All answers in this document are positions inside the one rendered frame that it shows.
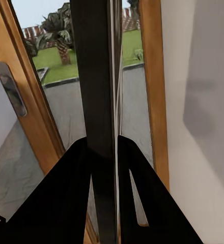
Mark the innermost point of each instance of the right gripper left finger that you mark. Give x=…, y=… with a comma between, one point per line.
x=55, y=212

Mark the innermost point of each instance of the door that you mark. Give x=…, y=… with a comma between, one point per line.
x=41, y=112

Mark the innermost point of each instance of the poster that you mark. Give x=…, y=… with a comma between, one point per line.
x=97, y=29

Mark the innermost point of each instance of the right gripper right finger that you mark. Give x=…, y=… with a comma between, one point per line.
x=167, y=223

